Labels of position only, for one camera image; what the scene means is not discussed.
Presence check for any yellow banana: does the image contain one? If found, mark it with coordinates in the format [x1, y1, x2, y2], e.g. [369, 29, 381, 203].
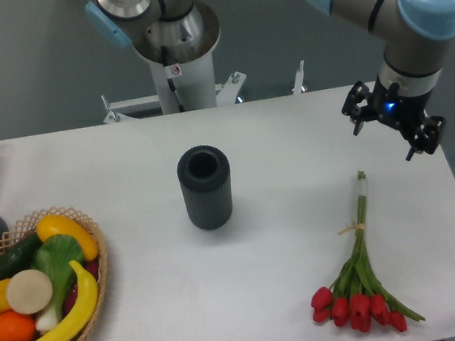
[36, 260, 99, 341]

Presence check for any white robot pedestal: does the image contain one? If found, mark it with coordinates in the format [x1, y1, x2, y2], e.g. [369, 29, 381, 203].
[90, 0, 310, 126]

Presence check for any green cucumber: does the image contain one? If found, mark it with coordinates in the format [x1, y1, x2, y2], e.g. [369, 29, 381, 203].
[0, 232, 42, 281]

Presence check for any red tulip bouquet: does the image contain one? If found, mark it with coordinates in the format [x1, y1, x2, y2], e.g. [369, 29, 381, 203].
[310, 170, 426, 334]

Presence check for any green bok choy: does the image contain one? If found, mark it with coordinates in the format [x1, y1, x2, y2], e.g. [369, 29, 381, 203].
[32, 234, 84, 334]

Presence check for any black cable on pedestal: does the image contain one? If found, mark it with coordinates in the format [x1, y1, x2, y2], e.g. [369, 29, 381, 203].
[159, 43, 185, 115]

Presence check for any orange fruit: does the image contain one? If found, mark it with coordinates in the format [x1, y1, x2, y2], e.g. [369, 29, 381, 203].
[0, 310, 36, 341]

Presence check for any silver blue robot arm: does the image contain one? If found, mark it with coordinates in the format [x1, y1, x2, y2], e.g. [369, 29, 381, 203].
[85, 0, 455, 155]

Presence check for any yellow squash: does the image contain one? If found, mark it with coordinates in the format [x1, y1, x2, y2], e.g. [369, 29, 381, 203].
[36, 214, 99, 262]

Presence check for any dark red vegetable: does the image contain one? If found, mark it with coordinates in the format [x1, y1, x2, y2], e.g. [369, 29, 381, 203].
[63, 259, 100, 316]

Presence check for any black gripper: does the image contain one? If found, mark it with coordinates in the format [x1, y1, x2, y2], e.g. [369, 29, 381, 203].
[342, 76, 446, 161]

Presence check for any woven wicker basket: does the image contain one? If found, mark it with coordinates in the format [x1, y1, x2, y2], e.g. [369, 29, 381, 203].
[0, 207, 108, 341]

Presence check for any dark grey ribbed vase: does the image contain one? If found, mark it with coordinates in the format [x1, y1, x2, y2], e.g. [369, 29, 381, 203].
[176, 145, 233, 230]

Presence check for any beige round onion slice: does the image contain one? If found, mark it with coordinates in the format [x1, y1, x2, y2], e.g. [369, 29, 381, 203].
[6, 269, 53, 314]

